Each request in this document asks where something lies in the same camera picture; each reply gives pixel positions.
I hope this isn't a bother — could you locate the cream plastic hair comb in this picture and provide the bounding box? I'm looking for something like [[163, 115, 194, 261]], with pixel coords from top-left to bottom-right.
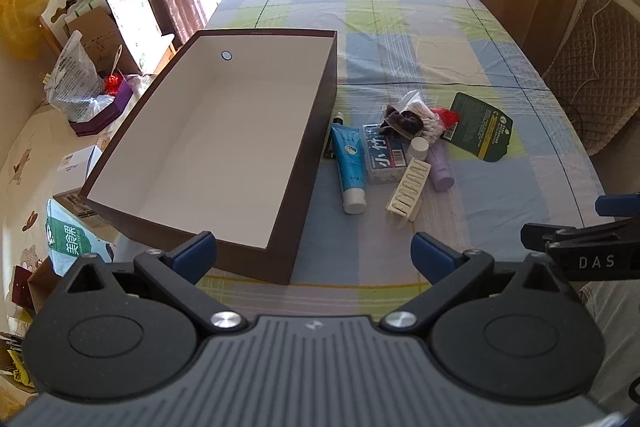
[[385, 158, 431, 223]]

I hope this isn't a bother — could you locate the cotton swab zip bag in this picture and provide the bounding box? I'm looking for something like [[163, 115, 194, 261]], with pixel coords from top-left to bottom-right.
[[395, 90, 445, 144]]

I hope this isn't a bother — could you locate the small white carton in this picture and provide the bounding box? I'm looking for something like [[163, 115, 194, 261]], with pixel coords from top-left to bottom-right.
[[53, 145, 102, 195]]

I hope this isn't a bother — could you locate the green product card pack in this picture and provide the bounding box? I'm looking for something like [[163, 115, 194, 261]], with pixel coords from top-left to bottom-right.
[[442, 92, 513, 162]]

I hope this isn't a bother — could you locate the blue cream tube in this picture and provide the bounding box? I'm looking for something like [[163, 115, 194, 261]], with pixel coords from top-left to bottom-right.
[[331, 124, 367, 215]]

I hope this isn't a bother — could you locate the yellow plastic bag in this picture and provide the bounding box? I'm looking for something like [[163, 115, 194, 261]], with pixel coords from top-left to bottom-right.
[[0, 0, 50, 61]]

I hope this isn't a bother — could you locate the dark slim tube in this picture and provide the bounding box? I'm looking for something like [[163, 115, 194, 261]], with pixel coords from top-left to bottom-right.
[[323, 115, 346, 160]]

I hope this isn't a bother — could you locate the checked plaid tablecloth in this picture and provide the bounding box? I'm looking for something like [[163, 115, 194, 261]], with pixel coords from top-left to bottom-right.
[[200, 0, 602, 317]]

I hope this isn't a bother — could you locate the brown cardboard carton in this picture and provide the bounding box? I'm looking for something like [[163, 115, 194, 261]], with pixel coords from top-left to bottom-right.
[[66, 8, 141, 75]]

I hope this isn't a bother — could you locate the white charging cable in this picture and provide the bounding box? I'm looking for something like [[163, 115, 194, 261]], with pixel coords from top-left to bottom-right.
[[579, 0, 626, 108]]

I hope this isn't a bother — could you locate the lilac small bottle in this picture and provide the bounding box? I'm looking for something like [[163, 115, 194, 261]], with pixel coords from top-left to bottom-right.
[[426, 140, 454, 192]]

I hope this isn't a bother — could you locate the red small packet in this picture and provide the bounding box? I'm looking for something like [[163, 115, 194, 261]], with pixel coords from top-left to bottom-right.
[[432, 107, 460, 130]]

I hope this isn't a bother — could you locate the clear plastic bag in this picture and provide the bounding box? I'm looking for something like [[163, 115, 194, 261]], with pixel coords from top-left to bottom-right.
[[44, 30, 115, 124]]

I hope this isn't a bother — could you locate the purple octagonal box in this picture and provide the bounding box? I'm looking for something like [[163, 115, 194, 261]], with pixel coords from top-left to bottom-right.
[[68, 79, 134, 136]]

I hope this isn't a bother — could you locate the green white packet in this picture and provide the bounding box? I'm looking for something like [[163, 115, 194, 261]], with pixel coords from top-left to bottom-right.
[[44, 199, 114, 277]]

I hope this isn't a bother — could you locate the dark brown cardboard box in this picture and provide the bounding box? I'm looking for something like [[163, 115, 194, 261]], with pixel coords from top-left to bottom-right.
[[80, 28, 337, 285]]

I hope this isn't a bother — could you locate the white round jar lid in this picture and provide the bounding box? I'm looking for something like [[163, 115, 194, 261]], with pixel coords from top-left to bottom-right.
[[407, 136, 430, 161]]

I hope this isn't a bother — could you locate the dark red box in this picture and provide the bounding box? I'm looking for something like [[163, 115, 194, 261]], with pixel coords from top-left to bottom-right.
[[11, 265, 35, 312]]

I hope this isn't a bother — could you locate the cream bear bedsheet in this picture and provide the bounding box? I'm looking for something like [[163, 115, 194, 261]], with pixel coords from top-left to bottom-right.
[[1, 80, 149, 336]]

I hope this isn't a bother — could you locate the blue floss pick box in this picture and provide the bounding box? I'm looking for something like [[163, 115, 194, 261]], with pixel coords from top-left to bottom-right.
[[361, 124, 408, 183]]

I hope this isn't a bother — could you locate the red ornament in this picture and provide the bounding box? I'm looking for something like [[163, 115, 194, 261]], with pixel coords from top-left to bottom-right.
[[104, 72, 124, 96]]

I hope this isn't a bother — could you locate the brown quilted chair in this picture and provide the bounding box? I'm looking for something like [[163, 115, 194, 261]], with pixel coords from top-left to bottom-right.
[[542, 0, 639, 156]]

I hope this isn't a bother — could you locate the dark purple scrunchie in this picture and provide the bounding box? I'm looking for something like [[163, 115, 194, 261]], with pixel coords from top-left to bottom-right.
[[378, 105, 424, 140]]

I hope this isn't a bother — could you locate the white carved chair back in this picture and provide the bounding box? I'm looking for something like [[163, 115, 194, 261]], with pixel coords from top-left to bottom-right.
[[38, 0, 84, 54]]

